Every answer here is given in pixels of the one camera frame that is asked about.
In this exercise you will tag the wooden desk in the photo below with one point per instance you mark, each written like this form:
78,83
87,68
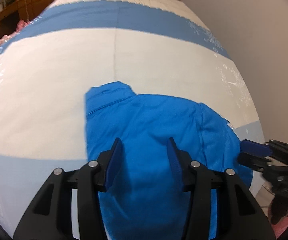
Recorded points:
13,13

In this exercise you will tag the blue white bed sheet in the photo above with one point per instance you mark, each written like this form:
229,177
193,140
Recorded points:
48,68

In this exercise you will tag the blue puffer jacket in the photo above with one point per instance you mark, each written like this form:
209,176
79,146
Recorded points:
145,201

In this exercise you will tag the pink floral quilt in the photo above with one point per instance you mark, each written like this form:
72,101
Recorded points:
20,26

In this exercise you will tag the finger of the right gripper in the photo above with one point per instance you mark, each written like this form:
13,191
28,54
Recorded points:
253,162
255,148

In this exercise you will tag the pink knitted cloth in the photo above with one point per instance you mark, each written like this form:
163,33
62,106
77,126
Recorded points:
280,227

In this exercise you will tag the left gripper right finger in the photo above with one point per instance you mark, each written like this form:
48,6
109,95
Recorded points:
239,215

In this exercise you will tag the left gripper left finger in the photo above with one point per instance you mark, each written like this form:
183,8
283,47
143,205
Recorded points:
48,216

